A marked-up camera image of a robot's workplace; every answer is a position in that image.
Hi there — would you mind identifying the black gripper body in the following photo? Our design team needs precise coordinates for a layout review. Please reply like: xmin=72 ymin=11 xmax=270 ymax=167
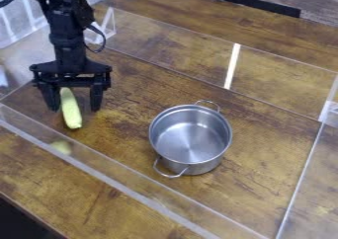
xmin=29 ymin=35 xmax=112 ymax=89

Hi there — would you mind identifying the black cable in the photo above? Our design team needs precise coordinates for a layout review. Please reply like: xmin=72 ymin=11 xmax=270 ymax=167
xmin=82 ymin=22 xmax=108 ymax=54

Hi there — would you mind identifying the clear acrylic barrier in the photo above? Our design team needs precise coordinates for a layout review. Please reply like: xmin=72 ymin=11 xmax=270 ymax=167
xmin=0 ymin=104 xmax=267 ymax=239

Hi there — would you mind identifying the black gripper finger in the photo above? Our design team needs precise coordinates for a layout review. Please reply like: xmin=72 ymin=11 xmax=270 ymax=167
xmin=40 ymin=84 xmax=60 ymax=112
xmin=90 ymin=85 xmax=103 ymax=112

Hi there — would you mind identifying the stainless steel pot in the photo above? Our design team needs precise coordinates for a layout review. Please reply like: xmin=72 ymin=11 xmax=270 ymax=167
xmin=148 ymin=100 xmax=232 ymax=179

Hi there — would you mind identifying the black bar on table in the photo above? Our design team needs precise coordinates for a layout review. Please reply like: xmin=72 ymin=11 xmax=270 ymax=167
xmin=219 ymin=0 xmax=301 ymax=18

